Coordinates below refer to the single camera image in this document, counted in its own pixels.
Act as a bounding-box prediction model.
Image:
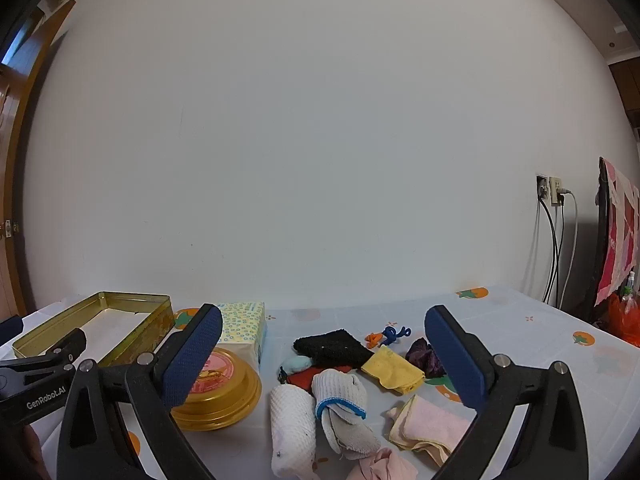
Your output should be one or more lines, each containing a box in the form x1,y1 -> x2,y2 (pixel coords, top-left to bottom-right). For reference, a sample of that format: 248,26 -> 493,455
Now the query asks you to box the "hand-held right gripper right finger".
424,304 -> 590,480

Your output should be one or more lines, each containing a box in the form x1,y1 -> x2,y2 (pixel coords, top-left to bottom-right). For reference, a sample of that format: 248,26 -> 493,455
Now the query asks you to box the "round gold tin pink label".
170,347 -> 262,432

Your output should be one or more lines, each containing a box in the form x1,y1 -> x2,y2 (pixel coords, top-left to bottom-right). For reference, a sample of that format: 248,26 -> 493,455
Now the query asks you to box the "white cable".
559,189 -> 579,309

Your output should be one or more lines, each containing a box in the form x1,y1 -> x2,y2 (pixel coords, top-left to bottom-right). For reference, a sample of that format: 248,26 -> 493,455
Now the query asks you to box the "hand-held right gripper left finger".
57,303 -> 223,480

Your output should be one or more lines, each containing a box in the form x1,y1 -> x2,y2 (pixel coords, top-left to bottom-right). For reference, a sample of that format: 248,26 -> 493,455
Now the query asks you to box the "purple scrunchie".
405,337 -> 447,380

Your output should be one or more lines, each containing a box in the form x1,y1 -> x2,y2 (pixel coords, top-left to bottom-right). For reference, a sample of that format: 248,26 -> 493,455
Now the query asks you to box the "yellow patterned tissue pack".
215,301 -> 267,366

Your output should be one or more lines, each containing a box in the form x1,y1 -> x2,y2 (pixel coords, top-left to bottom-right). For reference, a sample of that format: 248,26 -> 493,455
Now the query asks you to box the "rectangular gold tin box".
12,291 -> 174,376

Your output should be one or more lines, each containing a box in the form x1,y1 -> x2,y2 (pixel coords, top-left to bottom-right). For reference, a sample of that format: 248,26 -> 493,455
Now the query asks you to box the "blue transom window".
2,25 -> 36,66

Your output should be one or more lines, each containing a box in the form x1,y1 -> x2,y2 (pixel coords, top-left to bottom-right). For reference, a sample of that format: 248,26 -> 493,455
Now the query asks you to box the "pink patchwork cloth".
595,157 -> 640,306

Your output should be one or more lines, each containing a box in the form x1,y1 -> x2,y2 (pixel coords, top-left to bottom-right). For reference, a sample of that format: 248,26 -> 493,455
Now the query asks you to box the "red fabric pouch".
287,366 -> 353,391

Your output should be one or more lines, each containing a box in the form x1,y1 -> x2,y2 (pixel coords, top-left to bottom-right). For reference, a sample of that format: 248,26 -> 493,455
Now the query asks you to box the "yellow cloth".
361,346 -> 426,395

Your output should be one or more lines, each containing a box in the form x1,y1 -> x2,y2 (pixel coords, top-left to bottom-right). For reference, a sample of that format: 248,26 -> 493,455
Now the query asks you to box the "black knitted cloth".
293,329 -> 375,368

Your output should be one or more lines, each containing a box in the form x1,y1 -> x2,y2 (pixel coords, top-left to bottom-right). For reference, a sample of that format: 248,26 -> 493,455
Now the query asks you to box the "pale pink cloth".
345,447 -> 418,480

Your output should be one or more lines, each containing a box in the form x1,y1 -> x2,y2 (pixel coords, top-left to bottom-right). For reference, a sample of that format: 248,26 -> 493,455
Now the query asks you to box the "plain white waffle sock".
270,384 -> 317,478

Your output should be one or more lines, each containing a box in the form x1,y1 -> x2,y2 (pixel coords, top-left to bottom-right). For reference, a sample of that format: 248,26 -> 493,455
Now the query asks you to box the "white sock with blue band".
311,368 -> 382,461

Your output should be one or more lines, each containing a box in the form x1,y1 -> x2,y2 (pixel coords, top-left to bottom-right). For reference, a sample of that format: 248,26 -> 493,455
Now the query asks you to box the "black cable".
537,192 -> 557,305
554,204 -> 566,307

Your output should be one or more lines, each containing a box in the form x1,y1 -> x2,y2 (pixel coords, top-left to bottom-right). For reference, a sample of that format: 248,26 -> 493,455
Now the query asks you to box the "wooden door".
0,0 -> 77,316

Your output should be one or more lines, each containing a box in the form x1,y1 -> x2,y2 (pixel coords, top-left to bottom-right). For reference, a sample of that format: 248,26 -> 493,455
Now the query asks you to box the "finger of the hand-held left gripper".
0,315 -> 24,346
0,328 -> 87,372

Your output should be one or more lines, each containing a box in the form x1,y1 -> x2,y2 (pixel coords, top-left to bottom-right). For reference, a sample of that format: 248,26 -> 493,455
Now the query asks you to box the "orange and blue pipe cleaner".
365,325 -> 412,350

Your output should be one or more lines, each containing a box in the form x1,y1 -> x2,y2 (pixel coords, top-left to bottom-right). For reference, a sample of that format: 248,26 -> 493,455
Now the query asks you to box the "pink towel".
385,394 -> 471,467

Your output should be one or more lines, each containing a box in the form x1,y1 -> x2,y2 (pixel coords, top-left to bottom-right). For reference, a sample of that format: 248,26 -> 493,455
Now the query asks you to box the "orange plastic bag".
606,292 -> 640,348

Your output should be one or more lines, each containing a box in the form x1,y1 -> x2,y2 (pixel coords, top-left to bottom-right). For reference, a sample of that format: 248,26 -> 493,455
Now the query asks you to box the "wooden cabinet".
609,60 -> 640,128

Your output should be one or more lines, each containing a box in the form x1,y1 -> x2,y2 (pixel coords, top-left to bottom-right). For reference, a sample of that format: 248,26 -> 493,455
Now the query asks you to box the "fruit print tablecloth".
0,285 -> 640,480

